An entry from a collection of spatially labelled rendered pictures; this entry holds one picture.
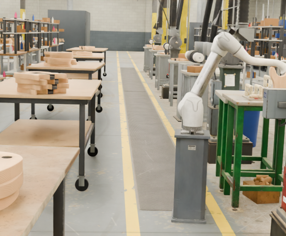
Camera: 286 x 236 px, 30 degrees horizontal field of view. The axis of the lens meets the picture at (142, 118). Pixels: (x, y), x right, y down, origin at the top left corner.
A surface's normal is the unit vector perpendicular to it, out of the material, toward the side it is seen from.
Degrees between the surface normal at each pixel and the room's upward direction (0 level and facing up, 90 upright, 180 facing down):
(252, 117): 93
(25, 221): 0
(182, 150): 90
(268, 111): 90
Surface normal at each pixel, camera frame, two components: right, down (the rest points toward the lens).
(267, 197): 0.26, 0.16
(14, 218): 0.03, -0.99
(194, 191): -0.08, 0.15
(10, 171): 0.96, 0.07
